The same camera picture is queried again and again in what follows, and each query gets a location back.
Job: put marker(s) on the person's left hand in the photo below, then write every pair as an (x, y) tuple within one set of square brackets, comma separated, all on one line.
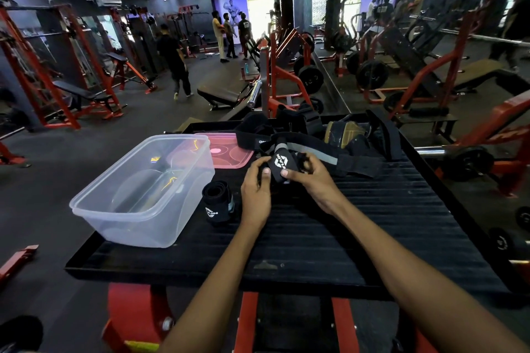
[(256, 195)]

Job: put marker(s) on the person's right hand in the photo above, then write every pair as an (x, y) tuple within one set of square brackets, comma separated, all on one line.
[(319, 187)]

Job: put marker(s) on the clear plastic container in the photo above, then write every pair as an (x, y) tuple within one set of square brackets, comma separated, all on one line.
[(124, 228)]

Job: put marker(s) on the person's left forearm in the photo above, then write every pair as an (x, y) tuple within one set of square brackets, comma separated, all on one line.
[(211, 303)]

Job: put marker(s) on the person's right forearm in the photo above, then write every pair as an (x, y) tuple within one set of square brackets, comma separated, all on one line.
[(414, 278)]

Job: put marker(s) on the pink plastic lid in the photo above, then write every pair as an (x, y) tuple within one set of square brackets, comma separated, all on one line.
[(232, 152)]

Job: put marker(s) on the chrome barbell sleeve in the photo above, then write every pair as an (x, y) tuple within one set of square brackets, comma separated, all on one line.
[(254, 93)]

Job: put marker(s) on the black ribbed platform tray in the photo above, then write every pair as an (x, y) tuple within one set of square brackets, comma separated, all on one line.
[(174, 261)]

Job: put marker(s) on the black low bench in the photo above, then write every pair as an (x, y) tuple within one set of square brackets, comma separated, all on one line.
[(217, 95)]

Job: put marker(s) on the black weight plate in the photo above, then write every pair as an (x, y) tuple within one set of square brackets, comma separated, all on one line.
[(310, 79)]

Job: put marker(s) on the red plate-loaded machine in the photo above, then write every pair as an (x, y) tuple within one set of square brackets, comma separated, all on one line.
[(273, 71)]

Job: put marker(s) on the blue water bottle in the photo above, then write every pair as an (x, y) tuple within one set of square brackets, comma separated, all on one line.
[(247, 68)]

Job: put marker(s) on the black weight stack machine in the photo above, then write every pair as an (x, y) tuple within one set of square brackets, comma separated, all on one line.
[(141, 42)]

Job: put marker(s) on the red incline bench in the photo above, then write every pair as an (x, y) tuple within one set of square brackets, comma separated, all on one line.
[(116, 57)]

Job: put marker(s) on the red power rack with bench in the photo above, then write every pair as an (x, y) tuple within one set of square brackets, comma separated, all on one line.
[(74, 89)]

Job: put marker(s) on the white air conditioner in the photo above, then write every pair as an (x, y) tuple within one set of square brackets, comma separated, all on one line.
[(107, 0)]

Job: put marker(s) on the purple bodybuilder wall mural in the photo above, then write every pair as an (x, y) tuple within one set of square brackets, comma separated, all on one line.
[(232, 5)]

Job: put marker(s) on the large wall mirror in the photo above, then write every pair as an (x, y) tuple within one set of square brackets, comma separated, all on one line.
[(476, 59)]

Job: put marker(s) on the red floor bench frame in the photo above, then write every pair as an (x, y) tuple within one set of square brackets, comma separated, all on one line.
[(18, 259)]

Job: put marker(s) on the red squat rack frame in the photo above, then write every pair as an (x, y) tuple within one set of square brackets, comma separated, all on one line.
[(12, 159)]

